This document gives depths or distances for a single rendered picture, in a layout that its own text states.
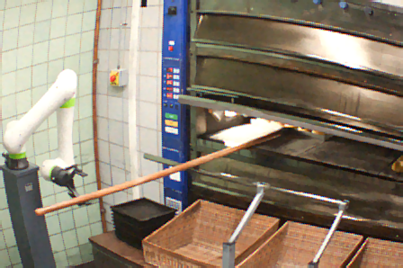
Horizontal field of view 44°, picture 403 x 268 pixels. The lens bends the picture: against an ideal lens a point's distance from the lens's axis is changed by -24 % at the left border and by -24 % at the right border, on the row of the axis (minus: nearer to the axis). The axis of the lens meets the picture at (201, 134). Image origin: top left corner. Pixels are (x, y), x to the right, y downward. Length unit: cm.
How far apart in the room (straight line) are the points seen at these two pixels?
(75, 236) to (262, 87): 180
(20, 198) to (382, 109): 191
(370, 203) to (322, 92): 64
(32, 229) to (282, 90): 152
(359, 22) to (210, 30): 98
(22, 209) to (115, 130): 129
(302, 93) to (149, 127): 109
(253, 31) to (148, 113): 92
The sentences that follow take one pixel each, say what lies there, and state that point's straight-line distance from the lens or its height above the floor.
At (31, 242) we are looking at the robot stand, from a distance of 302.
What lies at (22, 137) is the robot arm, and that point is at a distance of 270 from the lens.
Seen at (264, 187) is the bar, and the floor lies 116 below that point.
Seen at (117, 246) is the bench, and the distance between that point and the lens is 347.
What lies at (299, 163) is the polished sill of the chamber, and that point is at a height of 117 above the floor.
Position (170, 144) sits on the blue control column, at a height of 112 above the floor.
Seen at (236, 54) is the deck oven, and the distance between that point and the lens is 318.
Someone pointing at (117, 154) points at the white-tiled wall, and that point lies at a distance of 396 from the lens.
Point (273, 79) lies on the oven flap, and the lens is 307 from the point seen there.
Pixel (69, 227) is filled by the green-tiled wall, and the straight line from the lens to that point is 411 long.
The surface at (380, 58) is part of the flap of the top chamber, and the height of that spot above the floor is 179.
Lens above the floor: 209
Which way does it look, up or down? 15 degrees down
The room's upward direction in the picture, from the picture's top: straight up
